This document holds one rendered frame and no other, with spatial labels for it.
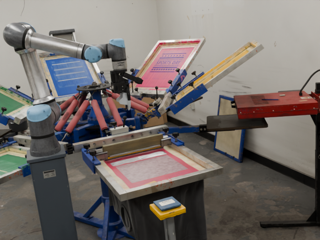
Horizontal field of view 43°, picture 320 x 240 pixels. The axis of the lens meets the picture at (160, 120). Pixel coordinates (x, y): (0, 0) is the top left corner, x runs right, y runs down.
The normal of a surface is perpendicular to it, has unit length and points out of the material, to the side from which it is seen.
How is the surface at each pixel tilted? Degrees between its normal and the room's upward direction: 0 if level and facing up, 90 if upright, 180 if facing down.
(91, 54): 90
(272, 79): 90
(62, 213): 90
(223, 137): 78
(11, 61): 90
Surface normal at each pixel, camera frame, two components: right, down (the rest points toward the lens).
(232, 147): -0.92, -0.03
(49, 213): 0.30, 0.21
